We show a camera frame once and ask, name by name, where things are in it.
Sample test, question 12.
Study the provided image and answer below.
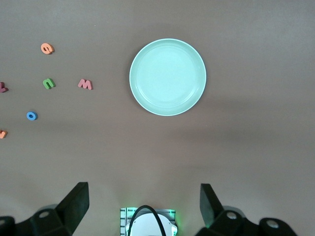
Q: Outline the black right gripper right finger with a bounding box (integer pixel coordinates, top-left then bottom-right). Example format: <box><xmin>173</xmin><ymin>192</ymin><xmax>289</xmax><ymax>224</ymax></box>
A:
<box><xmin>195</xmin><ymin>183</ymin><xmax>300</xmax><ymax>236</ymax></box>

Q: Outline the green foam letter n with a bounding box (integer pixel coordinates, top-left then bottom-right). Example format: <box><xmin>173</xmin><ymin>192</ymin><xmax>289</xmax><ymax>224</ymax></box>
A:
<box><xmin>42</xmin><ymin>78</ymin><xmax>56</xmax><ymax>89</ymax></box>

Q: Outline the green plate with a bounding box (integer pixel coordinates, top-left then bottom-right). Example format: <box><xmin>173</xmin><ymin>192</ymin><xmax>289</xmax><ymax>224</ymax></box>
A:
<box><xmin>129</xmin><ymin>38</ymin><xmax>207</xmax><ymax>117</ymax></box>

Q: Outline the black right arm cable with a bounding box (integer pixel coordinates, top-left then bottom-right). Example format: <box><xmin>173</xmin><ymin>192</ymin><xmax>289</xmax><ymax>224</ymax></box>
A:
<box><xmin>127</xmin><ymin>205</ymin><xmax>168</xmax><ymax>236</ymax></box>

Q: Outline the orange foam letter e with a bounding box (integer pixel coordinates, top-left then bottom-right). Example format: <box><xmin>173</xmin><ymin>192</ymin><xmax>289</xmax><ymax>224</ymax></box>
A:
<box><xmin>40</xmin><ymin>43</ymin><xmax>55</xmax><ymax>55</ymax></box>

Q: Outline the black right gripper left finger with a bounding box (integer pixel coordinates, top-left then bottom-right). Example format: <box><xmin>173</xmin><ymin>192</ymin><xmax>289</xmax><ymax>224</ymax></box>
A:
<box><xmin>0</xmin><ymin>181</ymin><xmax>90</xmax><ymax>236</ymax></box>

